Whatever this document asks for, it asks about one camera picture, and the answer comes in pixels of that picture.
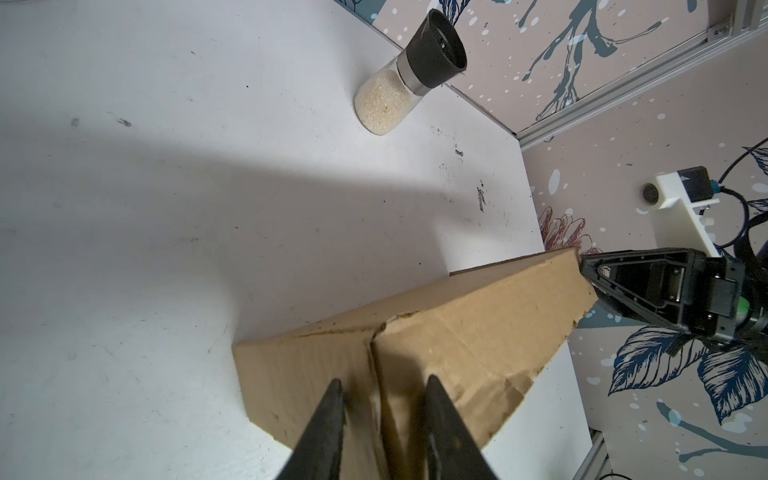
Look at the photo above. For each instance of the brown cardboard box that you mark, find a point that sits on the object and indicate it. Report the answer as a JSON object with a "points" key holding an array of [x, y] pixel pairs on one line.
{"points": [[496, 338]]}

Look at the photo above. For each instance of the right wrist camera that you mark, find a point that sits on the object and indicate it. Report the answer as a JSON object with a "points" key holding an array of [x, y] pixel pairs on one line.
{"points": [[675, 203]]}

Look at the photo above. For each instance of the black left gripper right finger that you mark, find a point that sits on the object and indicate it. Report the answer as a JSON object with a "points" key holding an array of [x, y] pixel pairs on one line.
{"points": [[451, 452]]}

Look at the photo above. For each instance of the glass spice grinder black cap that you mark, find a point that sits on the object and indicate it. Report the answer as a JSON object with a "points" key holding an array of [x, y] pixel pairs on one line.
{"points": [[434, 55]]}

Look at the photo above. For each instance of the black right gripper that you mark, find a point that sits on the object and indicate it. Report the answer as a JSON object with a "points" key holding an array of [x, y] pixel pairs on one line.
{"points": [[721, 301]]}

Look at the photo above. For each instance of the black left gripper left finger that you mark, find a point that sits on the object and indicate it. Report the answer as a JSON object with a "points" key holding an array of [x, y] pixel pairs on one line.
{"points": [[318, 453]]}

